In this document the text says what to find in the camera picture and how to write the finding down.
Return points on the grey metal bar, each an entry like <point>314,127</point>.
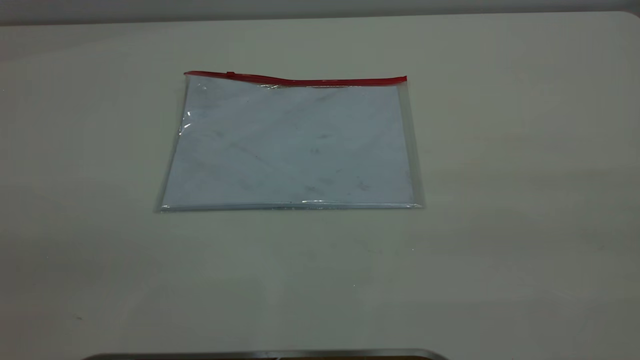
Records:
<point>265,355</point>

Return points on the clear zip bag red zipper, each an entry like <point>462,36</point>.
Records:
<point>295,150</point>

